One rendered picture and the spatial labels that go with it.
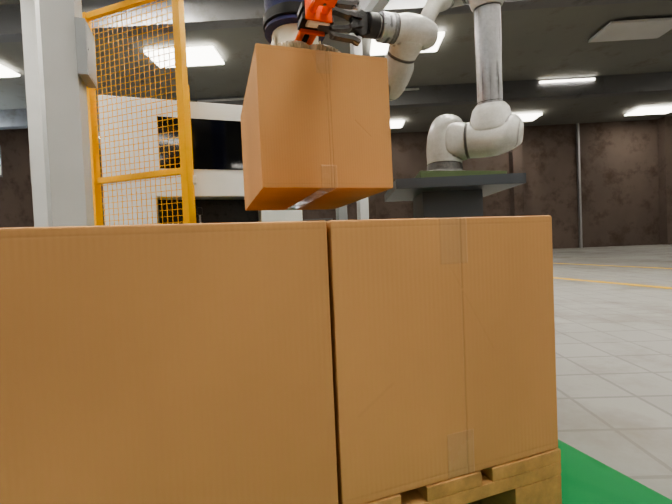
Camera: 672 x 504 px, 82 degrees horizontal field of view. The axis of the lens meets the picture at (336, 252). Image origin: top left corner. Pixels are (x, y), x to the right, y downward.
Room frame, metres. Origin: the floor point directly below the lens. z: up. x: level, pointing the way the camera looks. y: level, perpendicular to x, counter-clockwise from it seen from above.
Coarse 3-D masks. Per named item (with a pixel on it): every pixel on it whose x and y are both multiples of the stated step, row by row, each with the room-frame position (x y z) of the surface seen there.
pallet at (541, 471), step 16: (512, 464) 0.62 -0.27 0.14; (528, 464) 0.63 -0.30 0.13; (544, 464) 0.64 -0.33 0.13; (560, 464) 0.65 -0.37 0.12; (448, 480) 0.58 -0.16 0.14; (464, 480) 0.59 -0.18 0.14; (480, 480) 0.60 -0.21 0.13; (496, 480) 0.61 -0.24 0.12; (512, 480) 0.62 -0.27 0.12; (528, 480) 0.63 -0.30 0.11; (544, 480) 0.64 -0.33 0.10; (560, 480) 0.65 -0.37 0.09; (400, 496) 0.55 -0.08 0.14; (416, 496) 0.58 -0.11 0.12; (432, 496) 0.57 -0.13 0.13; (448, 496) 0.58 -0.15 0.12; (464, 496) 0.59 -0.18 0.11; (480, 496) 0.60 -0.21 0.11; (496, 496) 0.66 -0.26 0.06; (512, 496) 0.63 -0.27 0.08; (528, 496) 0.63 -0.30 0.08; (544, 496) 0.64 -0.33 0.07; (560, 496) 0.65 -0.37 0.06
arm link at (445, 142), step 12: (444, 120) 1.69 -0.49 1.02; (456, 120) 1.69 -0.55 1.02; (432, 132) 1.72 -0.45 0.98; (444, 132) 1.68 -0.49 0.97; (456, 132) 1.66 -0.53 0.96; (432, 144) 1.71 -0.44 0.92; (444, 144) 1.68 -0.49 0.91; (456, 144) 1.66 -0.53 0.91; (432, 156) 1.71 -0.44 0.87; (444, 156) 1.68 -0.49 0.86; (456, 156) 1.68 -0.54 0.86
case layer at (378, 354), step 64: (0, 256) 0.40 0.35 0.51; (64, 256) 0.42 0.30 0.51; (128, 256) 0.44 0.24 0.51; (192, 256) 0.47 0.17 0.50; (256, 256) 0.49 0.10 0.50; (320, 256) 0.52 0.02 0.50; (384, 256) 0.55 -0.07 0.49; (448, 256) 0.58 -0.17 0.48; (512, 256) 0.62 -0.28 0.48; (0, 320) 0.40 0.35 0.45; (64, 320) 0.42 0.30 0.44; (128, 320) 0.44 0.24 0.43; (192, 320) 0.46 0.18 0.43; (256, 320) 0.49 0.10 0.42; (320, 320) 0.52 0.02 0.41; (384, 320) 0.55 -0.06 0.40; (448, 320) 0.58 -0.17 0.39; (512, 320) 0.62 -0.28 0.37; (0, 384) 0.40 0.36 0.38; (64, 384) 0.42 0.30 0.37; (128, 384) 0.44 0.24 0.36; (192, 384) 0.46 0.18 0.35; (256, 384) 0.49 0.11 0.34; (320, 384) 0.52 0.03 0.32; (384, 384) 0.55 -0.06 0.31; (448, 384) 0.58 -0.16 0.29; (512, 384) 0.62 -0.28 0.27; (0, 448) 0.40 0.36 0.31; (64, 448) 0.42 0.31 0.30; (128, 448) 0.44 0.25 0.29; (192, 448) 0.46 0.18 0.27; (256, 448) 0.49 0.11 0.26; (320, 448) 0.51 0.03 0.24; (384, 448) 0.55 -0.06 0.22; (448, 448) 0.58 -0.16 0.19; (512, 448) 0.62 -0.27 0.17
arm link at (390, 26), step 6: (384, 12) 1.23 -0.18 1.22; (390, 12) 1.24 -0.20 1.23; (384, 18) 1.22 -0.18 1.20; (390, 18) 1.23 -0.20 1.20; (396, 18) 1.23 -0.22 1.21; (384, 24) 1.22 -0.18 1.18; (390, 24) 1.23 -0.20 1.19; (396, 24) 1.23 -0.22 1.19; (384, 30) 1.23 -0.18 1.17; (390, 30) 1.23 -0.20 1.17; (396, 30) 1.24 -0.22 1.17; (378, 36) 1.26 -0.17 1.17; (384, 36) 1.24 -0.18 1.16; (390, 36) 1.25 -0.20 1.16; (396, 36) 1.25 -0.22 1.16; (378, 42) 1.28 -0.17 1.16; (384, 42) 1.28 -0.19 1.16; (390, 42) 1.27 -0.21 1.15
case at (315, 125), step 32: (256, 64) 1.08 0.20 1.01; (288, 64) 1.11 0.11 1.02; (320, 64) 1.13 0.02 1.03; (352, 64) 1.16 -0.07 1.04; (384, 64) 1.20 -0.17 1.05; (256, 96) 1.11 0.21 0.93; (288, 96) 1.10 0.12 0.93; (320, 96) 1.13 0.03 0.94; (352, 96) 1.16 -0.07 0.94; (384, 96) 1.19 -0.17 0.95; (256, 128) 1.14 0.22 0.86; (288, 128) 1.10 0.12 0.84; (320, 128) 1.13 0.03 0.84; (352, 128) 1.16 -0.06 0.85; (384, 128) 1.19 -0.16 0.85; (256, 160) 1.17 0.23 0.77; (288, 160) 1.10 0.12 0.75; (320, 160) 1.13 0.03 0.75; (352, 160) 1.16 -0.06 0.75; (384, 160) 1.19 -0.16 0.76; (256, 192) 1.21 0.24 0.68; (288, 192) 1.18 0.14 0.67; (320, 192) 1.21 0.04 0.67; (352, 192) 1.24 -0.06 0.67
